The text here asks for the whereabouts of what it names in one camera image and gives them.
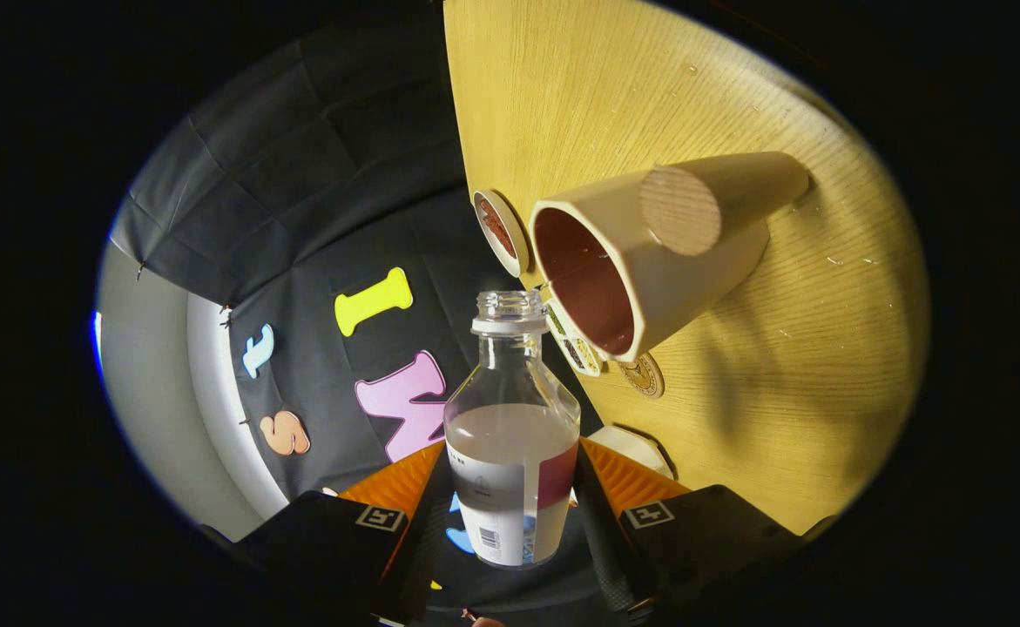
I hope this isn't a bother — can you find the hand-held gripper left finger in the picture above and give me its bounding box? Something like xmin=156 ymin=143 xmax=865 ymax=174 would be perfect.
xmin=231 ymin=440 xmax=457 ymax=624

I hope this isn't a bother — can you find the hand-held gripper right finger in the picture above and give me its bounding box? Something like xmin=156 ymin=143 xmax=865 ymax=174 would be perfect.
xmin=572 ymin=437 xmax=811 ymax=622

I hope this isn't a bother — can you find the clear plastic juice bottle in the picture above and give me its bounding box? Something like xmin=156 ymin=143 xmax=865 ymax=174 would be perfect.
xmin=443 ymin=291 xmax=582 ymax=570

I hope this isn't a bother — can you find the round wooden coaster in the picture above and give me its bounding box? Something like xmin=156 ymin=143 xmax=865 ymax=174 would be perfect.
xmin=618 ymin=353 xmax=665 ymax=399

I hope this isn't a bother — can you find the cream cup with wooden handle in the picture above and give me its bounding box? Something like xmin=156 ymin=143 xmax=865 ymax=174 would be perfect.
xmin=529 ymin=152 xmax=811 ymax=363

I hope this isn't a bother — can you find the cream toaster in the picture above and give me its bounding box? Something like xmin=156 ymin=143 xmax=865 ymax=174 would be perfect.
xmin=592 ymin=425 xmax=676 ymax=482

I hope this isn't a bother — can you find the divided white spice dish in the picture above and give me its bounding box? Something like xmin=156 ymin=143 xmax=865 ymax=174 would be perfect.
xmin=544 ymin=299 xmax=605 ymax=378

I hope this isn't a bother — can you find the wooden table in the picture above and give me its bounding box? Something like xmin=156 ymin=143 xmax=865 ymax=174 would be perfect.
xmin=442 ymin=0 xmax=930 ymax=536

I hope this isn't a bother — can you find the round white plate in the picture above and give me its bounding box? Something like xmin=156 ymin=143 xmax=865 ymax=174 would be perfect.
xmin=472 ymin=190 xmax=530 ymax=278

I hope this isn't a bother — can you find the red meat piece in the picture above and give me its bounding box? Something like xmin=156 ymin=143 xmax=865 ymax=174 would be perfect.
xmin=478 ymin=199 xmax=517 ymax=260

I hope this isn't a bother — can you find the black backdrop cloth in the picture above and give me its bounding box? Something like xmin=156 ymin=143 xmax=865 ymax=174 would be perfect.
xmin=109 ymin=17 xmax=615 ymax=627

